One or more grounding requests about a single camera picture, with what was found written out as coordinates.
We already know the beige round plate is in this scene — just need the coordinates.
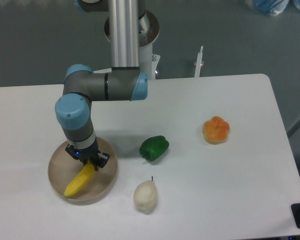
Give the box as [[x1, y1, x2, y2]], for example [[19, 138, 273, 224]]
[[47, 137, 118, 205]]

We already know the white right frame bracket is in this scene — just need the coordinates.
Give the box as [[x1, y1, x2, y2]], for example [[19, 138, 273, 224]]
[[194, 45, 204, 78]]

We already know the yellow banana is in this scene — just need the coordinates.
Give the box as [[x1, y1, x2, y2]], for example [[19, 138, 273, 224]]
[[63, 161, 96, 198]]

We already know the green bell pepper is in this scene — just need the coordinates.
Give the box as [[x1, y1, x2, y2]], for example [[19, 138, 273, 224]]
[[139, 135, 170, 162]]

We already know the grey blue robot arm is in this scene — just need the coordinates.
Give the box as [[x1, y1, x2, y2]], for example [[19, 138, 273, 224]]
[[54, 0, 148, 171]]

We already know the white left frame bracket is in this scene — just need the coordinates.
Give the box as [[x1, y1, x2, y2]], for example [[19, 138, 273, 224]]
[[93, 67, 112, 74]]

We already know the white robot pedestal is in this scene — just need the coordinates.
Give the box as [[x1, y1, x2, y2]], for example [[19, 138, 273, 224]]
[[104, 9, 160, 80]]

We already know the white frame bracket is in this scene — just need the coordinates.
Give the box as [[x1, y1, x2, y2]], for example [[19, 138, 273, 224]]
[[194, 45, 204, 78], [93, 67, 112, 74]]

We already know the white pear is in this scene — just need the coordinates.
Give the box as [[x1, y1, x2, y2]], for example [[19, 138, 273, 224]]
[[133, 177, 158, 214]]

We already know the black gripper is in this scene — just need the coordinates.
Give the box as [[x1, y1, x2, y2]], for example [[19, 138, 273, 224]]
[[65, 139, 110, 171]]

